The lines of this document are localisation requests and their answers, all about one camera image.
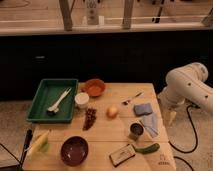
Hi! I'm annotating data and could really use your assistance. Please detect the yellow apple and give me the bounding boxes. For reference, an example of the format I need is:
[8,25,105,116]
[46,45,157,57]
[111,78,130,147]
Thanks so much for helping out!
[106,106,119,118]

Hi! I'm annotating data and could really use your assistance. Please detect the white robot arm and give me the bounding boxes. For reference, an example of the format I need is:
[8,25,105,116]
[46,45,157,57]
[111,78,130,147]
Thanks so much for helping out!
[158,62,213,126]

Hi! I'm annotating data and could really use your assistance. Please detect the orange bowl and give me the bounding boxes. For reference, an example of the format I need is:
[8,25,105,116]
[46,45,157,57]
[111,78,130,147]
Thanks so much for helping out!
[82,79,106,97]

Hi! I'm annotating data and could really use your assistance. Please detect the purple bowl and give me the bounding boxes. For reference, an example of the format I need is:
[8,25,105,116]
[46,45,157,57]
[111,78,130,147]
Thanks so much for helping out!
[60,136,89,167]

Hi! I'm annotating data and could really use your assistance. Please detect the light blue cloth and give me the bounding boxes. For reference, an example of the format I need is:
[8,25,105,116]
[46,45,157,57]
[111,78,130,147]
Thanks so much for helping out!
[140,113,158,138]

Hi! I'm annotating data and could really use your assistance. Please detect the blue sponge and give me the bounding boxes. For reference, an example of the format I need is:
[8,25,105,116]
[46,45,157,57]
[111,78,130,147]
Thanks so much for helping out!
[134,103,153,116]

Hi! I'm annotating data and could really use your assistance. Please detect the green cucumber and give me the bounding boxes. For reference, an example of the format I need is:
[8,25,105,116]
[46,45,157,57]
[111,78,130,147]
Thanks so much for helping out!
[134,143,160,154]

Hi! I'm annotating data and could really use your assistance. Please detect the metal can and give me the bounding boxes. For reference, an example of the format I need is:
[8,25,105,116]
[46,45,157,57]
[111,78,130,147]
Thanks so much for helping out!
[129,123,144,141]

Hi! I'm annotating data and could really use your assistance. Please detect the dark red grapes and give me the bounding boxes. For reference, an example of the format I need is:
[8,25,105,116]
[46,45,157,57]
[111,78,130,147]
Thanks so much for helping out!
[83,108,97,130]

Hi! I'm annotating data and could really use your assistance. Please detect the white cup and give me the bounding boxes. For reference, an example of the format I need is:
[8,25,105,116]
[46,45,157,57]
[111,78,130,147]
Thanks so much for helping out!
[75,92,89,109]

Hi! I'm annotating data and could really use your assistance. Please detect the green plastic tray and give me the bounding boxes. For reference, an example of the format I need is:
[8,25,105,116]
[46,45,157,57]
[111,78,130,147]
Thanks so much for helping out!
[27,79,78,124]

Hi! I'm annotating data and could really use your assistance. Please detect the white dish brush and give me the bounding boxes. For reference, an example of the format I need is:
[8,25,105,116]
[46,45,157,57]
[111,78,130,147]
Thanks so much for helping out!
[47,88,71,115]

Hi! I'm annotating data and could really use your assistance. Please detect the corn cob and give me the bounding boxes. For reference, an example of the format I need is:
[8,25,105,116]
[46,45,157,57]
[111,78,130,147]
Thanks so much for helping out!
[27,131,49,156]

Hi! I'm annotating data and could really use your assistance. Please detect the black cable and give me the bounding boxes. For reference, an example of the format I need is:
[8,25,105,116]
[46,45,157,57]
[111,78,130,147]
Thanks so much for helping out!
[168,104,200,155]

